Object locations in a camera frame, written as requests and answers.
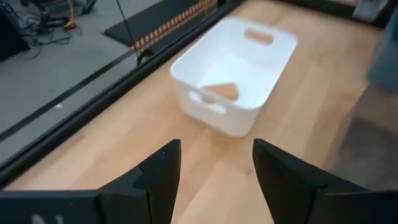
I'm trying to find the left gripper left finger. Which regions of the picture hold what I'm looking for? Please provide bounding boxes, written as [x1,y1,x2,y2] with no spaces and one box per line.
[98,138,182,224]

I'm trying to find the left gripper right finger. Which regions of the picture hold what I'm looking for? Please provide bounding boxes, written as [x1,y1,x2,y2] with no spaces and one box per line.
[252,138,369,224]

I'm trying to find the grey translucent plastic bin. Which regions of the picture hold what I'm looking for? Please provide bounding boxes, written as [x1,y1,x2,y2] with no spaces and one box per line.
[323,83,398,192]

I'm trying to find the white plastic bin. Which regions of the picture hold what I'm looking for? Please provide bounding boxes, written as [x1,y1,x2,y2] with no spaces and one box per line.
[169,16,299,138]

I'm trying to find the teal plastic bin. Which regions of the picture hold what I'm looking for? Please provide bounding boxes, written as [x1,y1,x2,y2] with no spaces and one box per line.
[366,12,398,94]

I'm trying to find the black hazard-striped floor mat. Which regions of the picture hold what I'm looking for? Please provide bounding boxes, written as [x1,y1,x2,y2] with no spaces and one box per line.
[101,0,220,52]

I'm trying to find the black aluminium table frame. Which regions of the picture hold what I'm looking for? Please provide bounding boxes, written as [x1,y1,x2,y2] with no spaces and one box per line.
[0,0,398,189]

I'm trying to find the black hanging cable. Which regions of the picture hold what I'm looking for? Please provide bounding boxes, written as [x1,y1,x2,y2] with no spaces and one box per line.
[115,0,139,66]

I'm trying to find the yellow hanging cable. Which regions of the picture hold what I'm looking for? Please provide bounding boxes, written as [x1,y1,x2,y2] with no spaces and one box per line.
[63,0,78,30]

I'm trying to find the black floor cables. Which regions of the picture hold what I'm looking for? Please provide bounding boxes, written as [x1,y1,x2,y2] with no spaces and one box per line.
[18,0,97,60]

